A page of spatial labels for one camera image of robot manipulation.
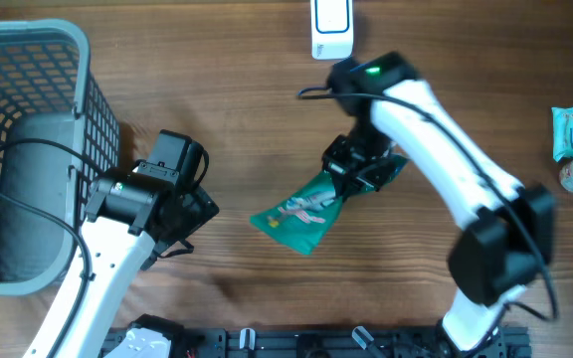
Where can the pale green wipes packet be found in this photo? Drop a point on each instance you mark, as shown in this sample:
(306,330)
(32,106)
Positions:
(562,122)

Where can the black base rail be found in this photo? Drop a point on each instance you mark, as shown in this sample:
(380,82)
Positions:
(411,341)

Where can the grey plastic mesh basket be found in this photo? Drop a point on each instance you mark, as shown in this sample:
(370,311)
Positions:
(57,132)

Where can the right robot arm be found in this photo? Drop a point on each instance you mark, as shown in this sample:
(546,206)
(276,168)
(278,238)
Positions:
(507,230)

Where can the green 3M gloves packet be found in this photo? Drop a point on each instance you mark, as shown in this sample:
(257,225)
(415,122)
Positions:
(302,220)

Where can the white barcode scanner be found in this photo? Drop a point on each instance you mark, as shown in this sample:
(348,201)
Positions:
(332,29)

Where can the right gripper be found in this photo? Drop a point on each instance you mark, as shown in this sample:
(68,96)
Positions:
(342,174)

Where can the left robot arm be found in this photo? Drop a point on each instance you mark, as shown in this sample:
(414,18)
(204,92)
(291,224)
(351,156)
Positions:
(132,219)

